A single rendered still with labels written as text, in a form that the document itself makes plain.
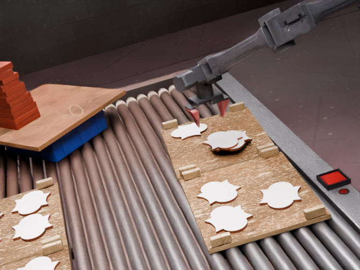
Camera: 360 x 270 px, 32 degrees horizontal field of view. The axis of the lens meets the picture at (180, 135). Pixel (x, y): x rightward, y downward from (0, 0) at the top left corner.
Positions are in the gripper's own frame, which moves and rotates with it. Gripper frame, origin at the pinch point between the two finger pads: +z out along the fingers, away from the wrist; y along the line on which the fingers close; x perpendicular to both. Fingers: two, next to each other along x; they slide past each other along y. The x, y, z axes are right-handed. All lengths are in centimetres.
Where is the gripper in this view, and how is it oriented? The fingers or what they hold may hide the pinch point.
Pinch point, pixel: (210, 119)
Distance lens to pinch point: 217.6
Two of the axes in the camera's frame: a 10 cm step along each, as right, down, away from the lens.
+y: 8.8, -3.5, 3.3
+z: 1.9, 8.8, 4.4
